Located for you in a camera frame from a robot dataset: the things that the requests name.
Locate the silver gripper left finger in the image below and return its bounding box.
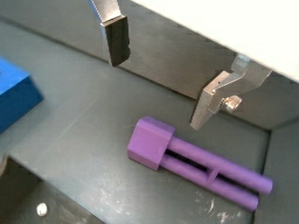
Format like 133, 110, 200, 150
88, 0, 130, 67

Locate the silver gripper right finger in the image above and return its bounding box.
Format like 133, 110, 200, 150
191, 54, 272, 130

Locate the purple three prong object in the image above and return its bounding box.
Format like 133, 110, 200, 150
126, 116, 273, 211

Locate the black curved fixture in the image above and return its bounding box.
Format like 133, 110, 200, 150
0, 155, 105, 224

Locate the blue shape sorter block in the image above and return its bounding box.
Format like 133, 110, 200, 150
0, 57, 42, 133

